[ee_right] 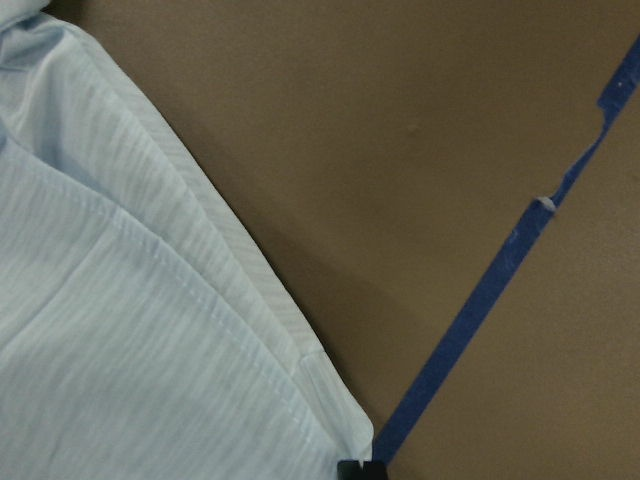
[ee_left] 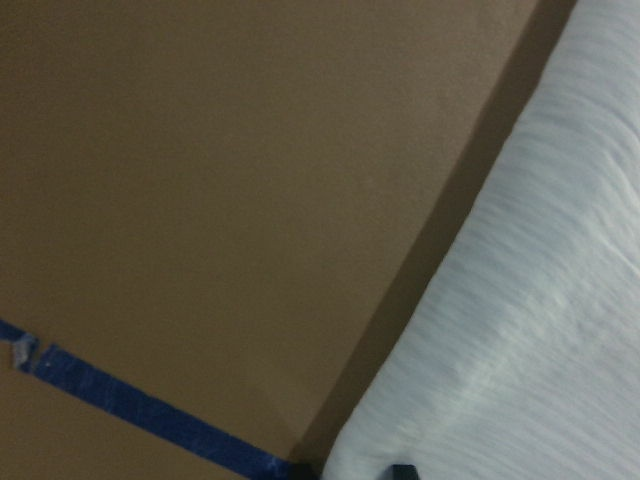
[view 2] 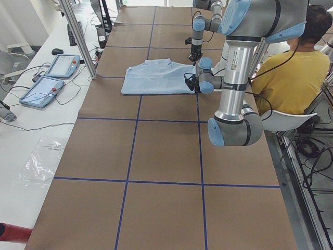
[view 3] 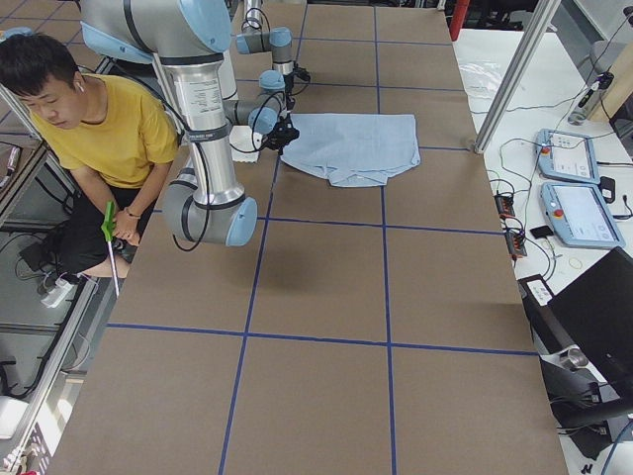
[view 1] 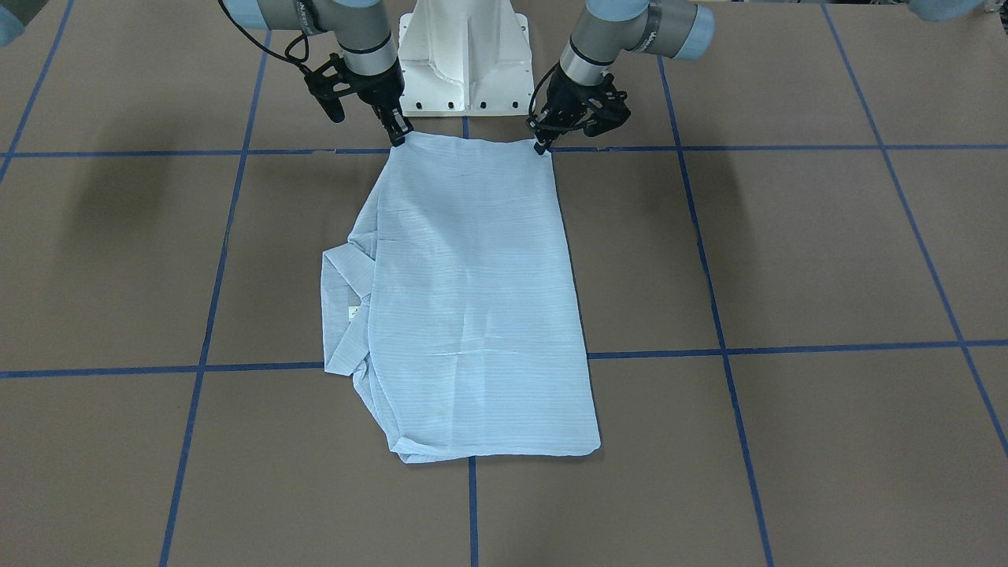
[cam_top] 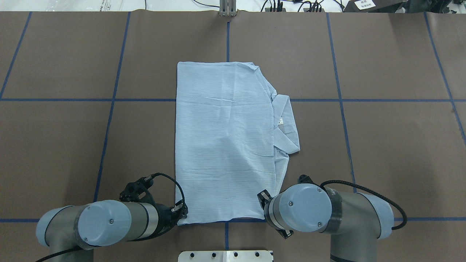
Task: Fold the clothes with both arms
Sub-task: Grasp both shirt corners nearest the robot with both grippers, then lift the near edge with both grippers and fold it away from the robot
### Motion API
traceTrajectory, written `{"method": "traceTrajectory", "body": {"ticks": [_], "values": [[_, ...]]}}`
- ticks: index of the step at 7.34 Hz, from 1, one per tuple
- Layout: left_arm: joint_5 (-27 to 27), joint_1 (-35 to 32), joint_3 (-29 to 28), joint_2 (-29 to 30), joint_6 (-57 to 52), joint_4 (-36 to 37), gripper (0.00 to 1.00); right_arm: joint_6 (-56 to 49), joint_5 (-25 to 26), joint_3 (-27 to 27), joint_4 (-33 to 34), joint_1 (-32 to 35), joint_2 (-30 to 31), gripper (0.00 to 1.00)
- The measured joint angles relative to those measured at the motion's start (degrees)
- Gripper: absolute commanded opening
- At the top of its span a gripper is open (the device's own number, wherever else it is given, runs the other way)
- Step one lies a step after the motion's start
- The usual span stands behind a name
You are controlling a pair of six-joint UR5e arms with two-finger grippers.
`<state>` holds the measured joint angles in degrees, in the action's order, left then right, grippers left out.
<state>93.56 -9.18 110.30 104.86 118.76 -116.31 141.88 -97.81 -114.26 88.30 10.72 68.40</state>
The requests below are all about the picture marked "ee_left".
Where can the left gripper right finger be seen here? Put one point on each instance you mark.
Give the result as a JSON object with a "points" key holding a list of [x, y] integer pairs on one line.
{"points": [[404, 472]]}

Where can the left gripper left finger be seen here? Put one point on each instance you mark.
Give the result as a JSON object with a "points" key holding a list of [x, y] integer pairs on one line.
{"points": [[301, 471]]}

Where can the light blue button shirt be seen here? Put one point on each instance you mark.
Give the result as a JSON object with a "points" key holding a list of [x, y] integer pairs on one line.
{"points": [[521, 360]]}

